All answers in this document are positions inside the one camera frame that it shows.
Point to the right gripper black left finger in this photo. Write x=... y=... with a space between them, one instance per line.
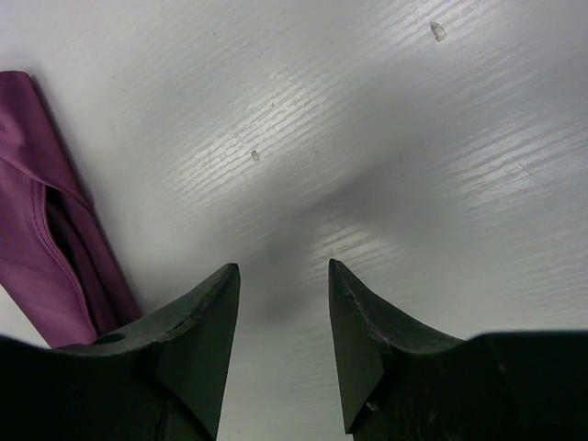
x=162 y=377

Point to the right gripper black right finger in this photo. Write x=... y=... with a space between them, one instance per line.
x=370 y=337

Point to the purple cloth napkin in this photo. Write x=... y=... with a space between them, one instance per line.
x=56 y=264

